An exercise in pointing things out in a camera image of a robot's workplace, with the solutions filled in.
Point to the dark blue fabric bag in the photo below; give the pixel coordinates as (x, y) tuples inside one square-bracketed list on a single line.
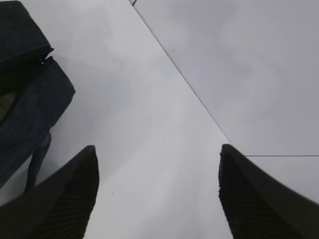
[(34, 92)]

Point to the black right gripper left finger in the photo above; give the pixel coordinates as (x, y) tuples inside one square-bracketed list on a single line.
[(57, 208)]

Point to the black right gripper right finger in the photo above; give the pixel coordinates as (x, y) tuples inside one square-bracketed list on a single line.
[(257, 206)]

